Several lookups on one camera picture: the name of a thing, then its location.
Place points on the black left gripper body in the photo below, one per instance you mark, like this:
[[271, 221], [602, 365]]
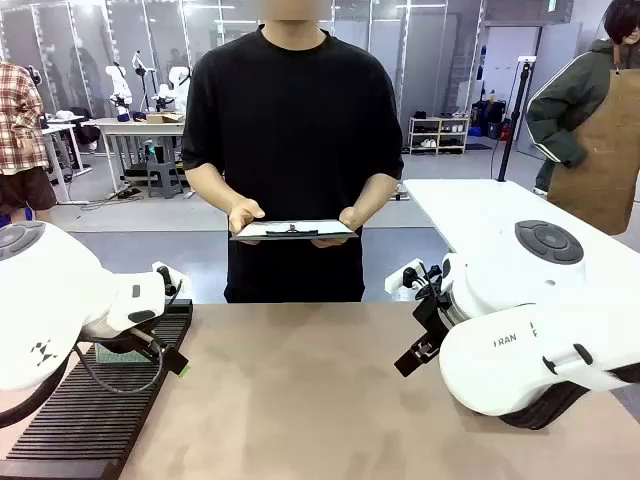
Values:
[[150, 350]]

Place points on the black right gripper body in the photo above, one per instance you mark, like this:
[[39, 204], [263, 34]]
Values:
[[434, 320]]

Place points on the green thin rod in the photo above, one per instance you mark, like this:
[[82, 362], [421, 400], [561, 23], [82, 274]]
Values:
[[112, 355]]

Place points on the white paper sheet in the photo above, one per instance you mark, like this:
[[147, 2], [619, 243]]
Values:
[[260, 229]]

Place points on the person's left forearm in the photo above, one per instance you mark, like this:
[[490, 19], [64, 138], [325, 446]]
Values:
[[377, 197]]

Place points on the person's right forearm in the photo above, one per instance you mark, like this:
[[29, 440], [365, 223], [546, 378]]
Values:
[[210, 190]]

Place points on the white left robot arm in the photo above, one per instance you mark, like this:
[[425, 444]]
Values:
[[50, 300]]

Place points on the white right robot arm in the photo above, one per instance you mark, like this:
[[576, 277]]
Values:
[[500, 350]]

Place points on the person's left hand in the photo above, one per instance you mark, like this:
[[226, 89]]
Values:
[[352, 217]]

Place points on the person's right hand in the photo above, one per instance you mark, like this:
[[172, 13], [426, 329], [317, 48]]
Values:
[[245, 210]]

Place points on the long black slotted rack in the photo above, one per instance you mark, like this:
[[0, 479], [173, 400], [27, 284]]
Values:
[[100, 415]]

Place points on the large white table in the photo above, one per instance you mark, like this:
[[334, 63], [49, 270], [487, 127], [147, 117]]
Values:
[[475, 210]]

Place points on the short black slotted rack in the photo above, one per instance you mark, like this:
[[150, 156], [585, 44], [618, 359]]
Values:
[[540, 412]]

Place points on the grey plastic stool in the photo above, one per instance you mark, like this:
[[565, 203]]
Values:
[[165, 180]]

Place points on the white shoe shelf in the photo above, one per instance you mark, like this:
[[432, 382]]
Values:
[[440, 135]]

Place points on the black and blue crates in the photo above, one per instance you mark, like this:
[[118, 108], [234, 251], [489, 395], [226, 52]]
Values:
[[487, 120]]

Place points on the black tripod pole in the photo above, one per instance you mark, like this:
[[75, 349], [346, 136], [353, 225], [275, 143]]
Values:
[[515, 120]]

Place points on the white background work table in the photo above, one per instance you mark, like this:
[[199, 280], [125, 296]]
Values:
[[140, 127]]

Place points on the cardboard box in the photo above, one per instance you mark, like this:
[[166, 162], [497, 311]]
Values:
[[165, 118]]

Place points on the person in brown apron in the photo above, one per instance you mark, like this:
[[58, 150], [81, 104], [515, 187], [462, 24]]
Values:
[[600, 150]]

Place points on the small white desk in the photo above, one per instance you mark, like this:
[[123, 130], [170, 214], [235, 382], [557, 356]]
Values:
[[60, 130]]

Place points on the person in black T-shirt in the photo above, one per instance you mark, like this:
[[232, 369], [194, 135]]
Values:
[[290, 125]]

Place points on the person in plaid shirt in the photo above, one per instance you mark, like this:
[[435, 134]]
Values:
[[17, 125]]

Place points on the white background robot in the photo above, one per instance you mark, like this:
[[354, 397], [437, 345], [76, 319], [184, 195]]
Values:
[[120, 85], [175, 85]]

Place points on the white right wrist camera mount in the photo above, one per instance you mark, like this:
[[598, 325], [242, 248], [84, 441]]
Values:
[[397, 282]]

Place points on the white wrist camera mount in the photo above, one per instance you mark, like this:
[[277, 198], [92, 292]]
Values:
[[172, 272], [397, 282]]

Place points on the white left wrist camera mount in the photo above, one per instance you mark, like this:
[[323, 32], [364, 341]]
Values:
[[172, 272]]

